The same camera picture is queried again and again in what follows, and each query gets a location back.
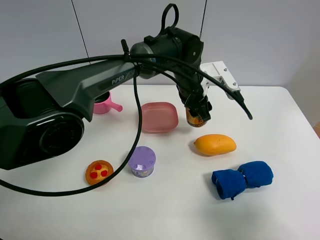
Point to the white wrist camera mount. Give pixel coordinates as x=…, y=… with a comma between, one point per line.
x=219, y=71

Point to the yellow mango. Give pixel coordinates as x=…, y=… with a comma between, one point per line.
x=215, y=144

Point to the toy fruit tart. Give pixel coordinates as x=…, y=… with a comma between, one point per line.
x=97, y=171

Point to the pink toy saucepan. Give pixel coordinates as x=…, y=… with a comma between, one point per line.
x=103, y=104

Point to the purple lidded cup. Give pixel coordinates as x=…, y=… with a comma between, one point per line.
x=142, y=161

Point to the pink square plate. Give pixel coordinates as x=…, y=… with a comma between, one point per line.
x=159, y=117

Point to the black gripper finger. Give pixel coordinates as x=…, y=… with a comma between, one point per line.
x=201, y=111

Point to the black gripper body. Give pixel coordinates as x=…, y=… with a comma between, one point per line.
x=190, y=90

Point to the gold drink can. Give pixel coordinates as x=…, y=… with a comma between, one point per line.
x=194, y=119

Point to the rolled blue cloth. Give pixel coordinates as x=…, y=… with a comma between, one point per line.
x=229, y=183

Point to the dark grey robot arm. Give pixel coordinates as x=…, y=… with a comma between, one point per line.
x=42, y=115

